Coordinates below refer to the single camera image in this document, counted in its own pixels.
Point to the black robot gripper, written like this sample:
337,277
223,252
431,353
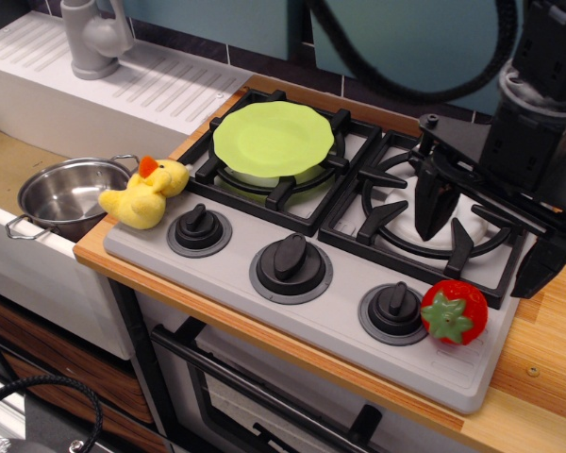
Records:
516,166

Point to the red plastic toy strawberry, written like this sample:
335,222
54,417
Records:
454,312

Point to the yellow stuffed duck toy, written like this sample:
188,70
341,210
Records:
142,203

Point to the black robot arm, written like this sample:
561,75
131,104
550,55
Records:
535,78

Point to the light green plastic plate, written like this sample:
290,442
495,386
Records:
273,139

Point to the small stainless steel pot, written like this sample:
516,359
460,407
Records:
63,198

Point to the white toy sink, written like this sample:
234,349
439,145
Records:
149,106

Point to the black right burner grate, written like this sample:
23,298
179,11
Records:
374,220

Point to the white right burner cap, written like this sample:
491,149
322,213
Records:
403,225

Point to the black right stove knob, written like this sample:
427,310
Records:
391,314

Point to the black stove knob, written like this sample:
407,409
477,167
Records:
391,314
291,271
199,233

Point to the grey toy stove top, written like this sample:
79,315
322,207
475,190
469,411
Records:
457,376

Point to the black middle stove knob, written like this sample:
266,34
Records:
291,271

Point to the black left stove knob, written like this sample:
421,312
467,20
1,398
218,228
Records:
199,233

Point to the toy oven door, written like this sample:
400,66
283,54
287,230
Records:
395,432

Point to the grey toy faucet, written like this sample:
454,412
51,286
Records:
96,43

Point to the wooden drawer front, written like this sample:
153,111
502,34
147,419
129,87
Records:
31,346

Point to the black oven door handle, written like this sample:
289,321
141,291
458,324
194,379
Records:
263,404

